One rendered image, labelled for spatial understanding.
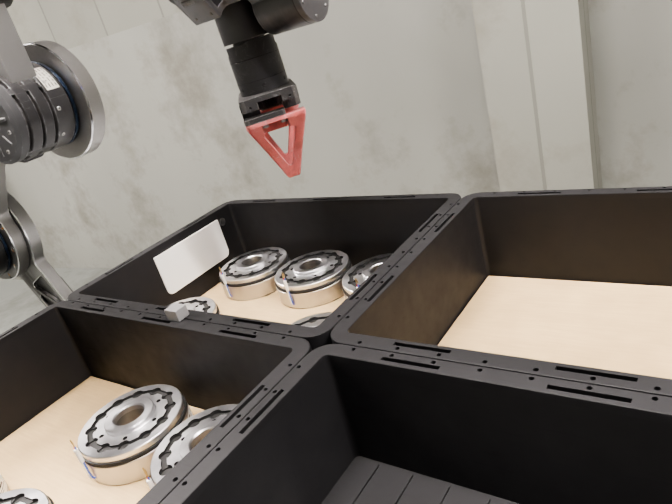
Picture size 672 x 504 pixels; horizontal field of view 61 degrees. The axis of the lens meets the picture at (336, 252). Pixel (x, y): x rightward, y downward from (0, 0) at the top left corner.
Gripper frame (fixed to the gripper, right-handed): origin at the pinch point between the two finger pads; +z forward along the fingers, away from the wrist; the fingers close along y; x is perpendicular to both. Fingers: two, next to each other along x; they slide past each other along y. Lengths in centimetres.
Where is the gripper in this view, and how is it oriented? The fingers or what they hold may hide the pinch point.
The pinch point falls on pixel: (290, 163)
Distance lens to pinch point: 70.3
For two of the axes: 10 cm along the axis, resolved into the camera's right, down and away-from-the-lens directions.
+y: -1.5, -3.5, 9.2
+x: -9.5, 3.2, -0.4
